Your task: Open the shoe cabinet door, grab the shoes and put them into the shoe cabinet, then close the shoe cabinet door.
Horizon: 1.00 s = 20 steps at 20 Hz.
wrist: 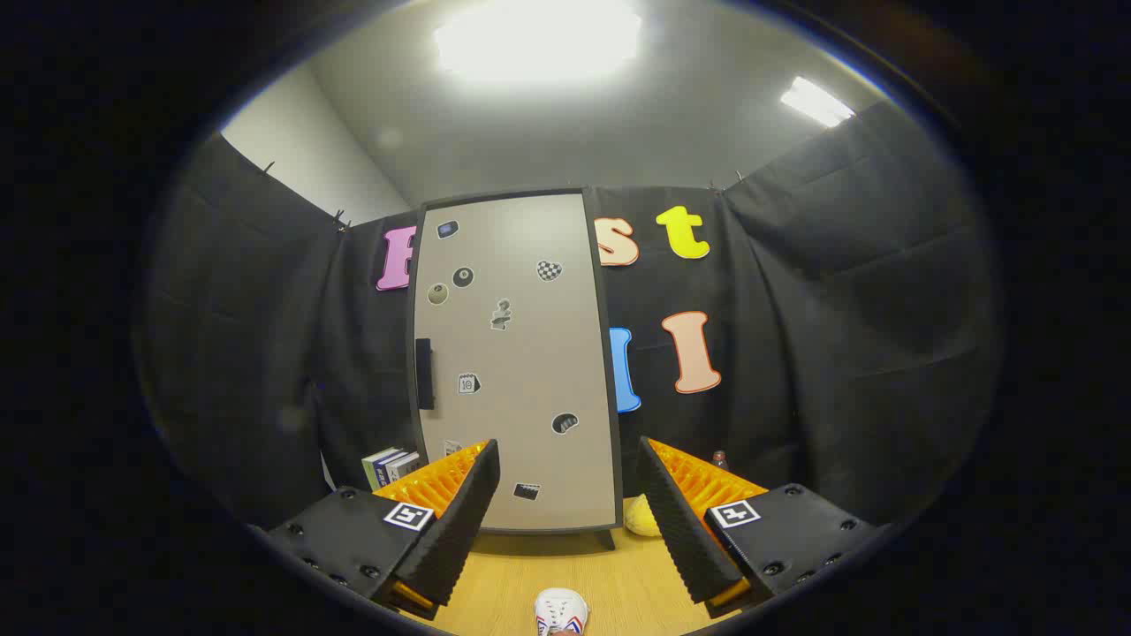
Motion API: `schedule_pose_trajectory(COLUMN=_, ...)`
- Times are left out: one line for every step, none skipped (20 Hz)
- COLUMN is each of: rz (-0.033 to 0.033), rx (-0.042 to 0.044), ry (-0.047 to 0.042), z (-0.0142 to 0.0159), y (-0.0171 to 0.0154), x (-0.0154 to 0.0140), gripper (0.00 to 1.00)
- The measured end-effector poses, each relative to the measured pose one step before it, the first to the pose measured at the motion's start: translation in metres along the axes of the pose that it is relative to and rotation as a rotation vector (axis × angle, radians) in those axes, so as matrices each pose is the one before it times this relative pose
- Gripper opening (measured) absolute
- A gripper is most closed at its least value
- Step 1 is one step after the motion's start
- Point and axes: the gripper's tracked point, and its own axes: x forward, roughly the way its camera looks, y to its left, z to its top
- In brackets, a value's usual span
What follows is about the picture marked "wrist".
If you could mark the black backdrop cloth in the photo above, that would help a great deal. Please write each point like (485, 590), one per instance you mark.
(265, 353)

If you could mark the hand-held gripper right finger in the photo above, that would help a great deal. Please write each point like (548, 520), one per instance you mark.
(676, 521)

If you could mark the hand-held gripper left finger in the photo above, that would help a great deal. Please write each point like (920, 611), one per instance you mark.
(459, 521)

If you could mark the white canvas shoe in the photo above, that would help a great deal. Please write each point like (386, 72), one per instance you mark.
(560, 609)

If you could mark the large ceiling light panel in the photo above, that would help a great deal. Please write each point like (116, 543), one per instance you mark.
(539, 40)

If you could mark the dark grey shoe cabinet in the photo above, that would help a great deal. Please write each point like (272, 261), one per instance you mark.
(602, 291)

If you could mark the yellow soft toy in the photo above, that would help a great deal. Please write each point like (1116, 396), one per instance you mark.
(641, 519)

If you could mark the grey shoe cabinet door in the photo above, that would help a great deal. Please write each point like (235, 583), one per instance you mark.
(512, 353)

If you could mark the small ceiling light panel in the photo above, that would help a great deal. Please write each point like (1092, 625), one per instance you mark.
(817, 102)

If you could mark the green spine book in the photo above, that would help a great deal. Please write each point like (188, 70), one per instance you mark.
(371, 468)

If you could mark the blue spine book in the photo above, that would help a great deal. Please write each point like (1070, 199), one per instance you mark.
(390, 466)

